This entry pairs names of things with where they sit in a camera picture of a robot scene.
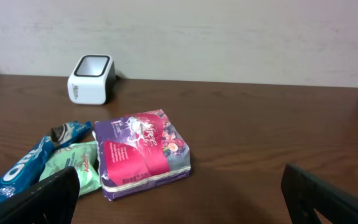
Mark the blue Oreo cookie pack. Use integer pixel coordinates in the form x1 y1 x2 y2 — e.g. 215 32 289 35
0 121 92 203

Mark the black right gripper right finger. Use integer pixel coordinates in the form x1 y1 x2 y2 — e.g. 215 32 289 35
281 164 358 224

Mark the purple pink tissue pack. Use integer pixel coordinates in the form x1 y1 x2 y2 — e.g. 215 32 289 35
92 109 191 201

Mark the mint green tissue pack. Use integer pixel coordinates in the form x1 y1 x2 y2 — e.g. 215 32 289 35
39 141 101 196

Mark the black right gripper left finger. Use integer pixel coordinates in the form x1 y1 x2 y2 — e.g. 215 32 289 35
0 167 80 224

